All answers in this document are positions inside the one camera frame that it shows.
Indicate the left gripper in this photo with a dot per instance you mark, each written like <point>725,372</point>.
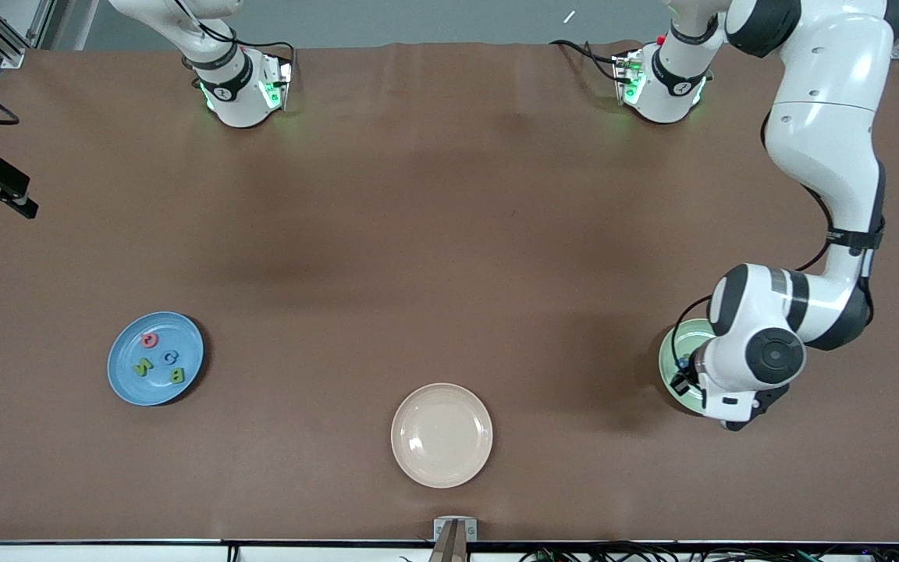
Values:
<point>684,381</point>

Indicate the red foam letter Q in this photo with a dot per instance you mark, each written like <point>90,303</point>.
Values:
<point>144,340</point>

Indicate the green foam letter N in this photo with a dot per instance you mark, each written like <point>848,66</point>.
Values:
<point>143,367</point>

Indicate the blue foam letter G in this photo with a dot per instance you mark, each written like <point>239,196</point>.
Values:
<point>165,358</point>

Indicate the green foam letter B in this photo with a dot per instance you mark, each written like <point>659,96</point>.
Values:
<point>176,377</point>

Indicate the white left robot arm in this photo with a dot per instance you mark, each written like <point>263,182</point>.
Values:
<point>832,117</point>

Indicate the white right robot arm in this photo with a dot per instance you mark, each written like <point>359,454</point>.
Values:
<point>235,101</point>

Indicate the green plate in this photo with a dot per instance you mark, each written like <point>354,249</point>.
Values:
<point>691,337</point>

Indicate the blue plate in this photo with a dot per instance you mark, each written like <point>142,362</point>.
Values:
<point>126,386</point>

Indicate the beige plate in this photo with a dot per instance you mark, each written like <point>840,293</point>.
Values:
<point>442,435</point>

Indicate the metal base connector box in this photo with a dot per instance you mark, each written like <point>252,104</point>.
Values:
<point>278,86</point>
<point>627,78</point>

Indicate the brown table cover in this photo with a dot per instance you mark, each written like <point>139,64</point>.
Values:
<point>387,195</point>

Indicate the white table edge profile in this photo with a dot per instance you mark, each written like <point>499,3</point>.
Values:
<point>67,553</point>

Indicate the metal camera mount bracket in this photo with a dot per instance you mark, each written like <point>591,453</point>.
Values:
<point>455,531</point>

